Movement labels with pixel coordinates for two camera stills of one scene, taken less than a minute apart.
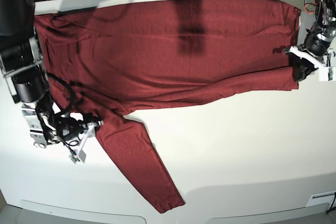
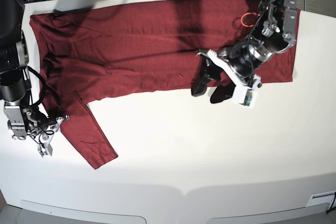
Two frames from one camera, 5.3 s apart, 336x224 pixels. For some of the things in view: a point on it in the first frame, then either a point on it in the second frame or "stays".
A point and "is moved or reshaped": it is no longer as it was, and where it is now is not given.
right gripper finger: x=301 y=67 → x=207 y=71
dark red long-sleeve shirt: x=108 y=59 is moved or reshaped
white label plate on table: x=319 y=199 stays
